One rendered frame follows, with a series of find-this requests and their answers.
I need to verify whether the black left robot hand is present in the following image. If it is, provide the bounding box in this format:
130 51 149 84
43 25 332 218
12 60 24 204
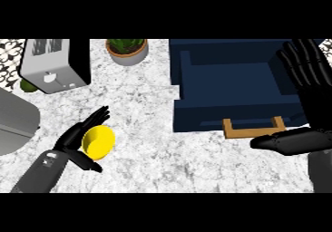
52 105 111 174

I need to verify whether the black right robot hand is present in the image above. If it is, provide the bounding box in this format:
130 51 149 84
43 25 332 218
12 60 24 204
250 38 332 157

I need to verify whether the dark blue open drawer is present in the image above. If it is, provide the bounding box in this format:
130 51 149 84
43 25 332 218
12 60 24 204
169 38 327 133

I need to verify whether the grey rounded appliance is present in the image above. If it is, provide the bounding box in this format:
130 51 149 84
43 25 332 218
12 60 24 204
0 84 42 157

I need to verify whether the small green object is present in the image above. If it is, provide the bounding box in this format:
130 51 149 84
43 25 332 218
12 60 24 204
20 79 40 93

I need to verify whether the silver toaster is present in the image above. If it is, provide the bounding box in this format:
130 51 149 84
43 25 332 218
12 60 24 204
20 38 93 95

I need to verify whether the potted green plant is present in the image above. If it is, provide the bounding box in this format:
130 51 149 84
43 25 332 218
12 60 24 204
105 38 151 67

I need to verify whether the wooden drawer handle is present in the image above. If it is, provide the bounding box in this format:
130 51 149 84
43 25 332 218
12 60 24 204
222 115 288 140

